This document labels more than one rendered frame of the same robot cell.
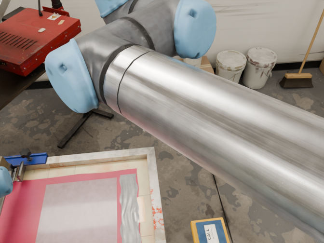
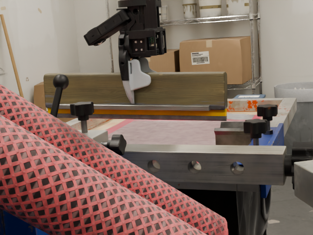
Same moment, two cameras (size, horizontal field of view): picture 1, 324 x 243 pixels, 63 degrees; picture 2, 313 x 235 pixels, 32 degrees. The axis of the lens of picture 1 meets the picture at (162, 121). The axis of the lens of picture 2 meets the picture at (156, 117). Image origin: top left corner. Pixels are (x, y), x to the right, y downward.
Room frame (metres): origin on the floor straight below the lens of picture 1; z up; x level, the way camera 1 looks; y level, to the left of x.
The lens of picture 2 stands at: (-0.18, 1.60, 1.25)
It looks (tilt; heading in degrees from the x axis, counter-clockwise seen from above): 10 degrees down; 296
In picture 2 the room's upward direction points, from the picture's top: 4 degrees counter-clockwise
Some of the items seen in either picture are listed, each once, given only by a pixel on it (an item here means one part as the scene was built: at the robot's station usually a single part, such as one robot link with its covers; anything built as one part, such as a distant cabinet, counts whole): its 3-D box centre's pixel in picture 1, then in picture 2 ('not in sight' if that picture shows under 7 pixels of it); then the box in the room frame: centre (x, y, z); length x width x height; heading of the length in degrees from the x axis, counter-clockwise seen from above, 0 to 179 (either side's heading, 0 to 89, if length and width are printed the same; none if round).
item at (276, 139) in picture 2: not in sight; (262, 155); (0.09, 0.60, 0.98); 0.30 x 0.05 x 0.07; 97
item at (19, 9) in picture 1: (21, 17); not in sight; (1.85, 1.02, 1.06); 0.24 x 0.12 x 0.09; 157
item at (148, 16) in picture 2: not in sight; (140, 29); (0.34, 0.59, 1.23); 0.09 x 0.08 x 0.12; 7
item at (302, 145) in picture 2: not in sight; (294, 165); (-0.01, 0.80, 1.02); 0.07 x 0.06 x 0.07; 97
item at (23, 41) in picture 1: (28, 36); not in sight; (1.58, 0.88, 1.06); 0.61 x 0.46 x 0.12; 157
